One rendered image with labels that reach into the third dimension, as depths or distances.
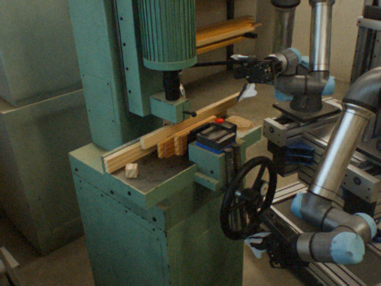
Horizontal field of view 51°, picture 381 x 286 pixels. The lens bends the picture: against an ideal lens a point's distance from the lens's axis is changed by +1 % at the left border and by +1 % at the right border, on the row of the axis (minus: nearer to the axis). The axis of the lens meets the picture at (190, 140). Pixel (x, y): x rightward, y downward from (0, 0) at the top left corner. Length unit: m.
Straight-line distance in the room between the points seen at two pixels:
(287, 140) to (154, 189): 0.86
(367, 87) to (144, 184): 0.69
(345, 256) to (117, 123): 0.90
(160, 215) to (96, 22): 0.68
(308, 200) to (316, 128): 0.84
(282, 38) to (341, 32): 3.02
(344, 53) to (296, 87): 3.24
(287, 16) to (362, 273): 1.16
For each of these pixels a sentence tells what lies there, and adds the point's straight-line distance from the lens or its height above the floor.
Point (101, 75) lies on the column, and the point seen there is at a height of 1.13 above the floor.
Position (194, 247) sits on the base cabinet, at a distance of 1.51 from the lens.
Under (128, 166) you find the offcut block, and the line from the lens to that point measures 1.28.
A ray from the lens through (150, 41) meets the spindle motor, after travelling 1.27.
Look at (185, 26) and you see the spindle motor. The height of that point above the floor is 1.33.
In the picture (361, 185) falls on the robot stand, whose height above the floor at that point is 0.73.
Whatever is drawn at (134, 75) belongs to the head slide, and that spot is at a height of 1.15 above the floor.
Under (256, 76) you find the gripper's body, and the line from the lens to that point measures 1.40.
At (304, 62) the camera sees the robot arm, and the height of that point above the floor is 1.05.
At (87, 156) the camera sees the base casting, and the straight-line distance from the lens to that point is 1.64.
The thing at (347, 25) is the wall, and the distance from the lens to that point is 4.72.
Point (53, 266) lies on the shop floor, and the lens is 2.39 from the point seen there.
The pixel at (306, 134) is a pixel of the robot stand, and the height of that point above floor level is 0.73.
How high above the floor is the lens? 1.59
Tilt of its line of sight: 28 degrees down
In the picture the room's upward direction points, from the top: 2 degrees counter-clockwise
